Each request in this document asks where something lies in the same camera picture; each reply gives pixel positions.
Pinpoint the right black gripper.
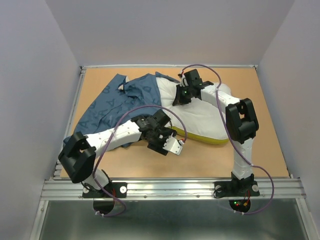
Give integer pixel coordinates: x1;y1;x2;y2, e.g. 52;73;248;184
172;83;193;106

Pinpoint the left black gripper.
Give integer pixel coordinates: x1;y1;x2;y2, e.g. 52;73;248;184
147;127;177;156

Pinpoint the white pillow yellow edge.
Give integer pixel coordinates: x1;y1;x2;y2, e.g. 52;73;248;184
156;77;229;145

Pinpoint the blue lettered pillowcase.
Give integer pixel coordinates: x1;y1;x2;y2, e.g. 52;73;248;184
73;72;178;135

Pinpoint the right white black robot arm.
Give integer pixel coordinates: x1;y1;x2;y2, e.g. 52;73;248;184
173;69;260;198

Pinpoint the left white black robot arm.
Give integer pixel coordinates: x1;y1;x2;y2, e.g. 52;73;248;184
58;110;183;197

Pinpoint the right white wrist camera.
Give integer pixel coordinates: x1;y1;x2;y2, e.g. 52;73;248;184
178;72;190;87

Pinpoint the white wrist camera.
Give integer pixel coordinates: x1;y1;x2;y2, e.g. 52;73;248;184
178;72;190;87
163;136;184;156

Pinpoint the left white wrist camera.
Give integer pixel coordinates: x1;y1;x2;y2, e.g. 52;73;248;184
163;136;184;156

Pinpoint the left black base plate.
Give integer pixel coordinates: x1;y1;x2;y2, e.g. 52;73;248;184
82;181;128;199

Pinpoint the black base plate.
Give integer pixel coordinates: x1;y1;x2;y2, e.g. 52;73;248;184
82;181;128;199
213;180;260;199

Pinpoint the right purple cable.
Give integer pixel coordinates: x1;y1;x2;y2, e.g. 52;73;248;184
178;63;276;217

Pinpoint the aluminium mounting rail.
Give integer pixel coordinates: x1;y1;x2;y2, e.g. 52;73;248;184
40;177;306;201

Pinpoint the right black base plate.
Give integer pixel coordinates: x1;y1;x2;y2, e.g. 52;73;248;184
213;180;260;199

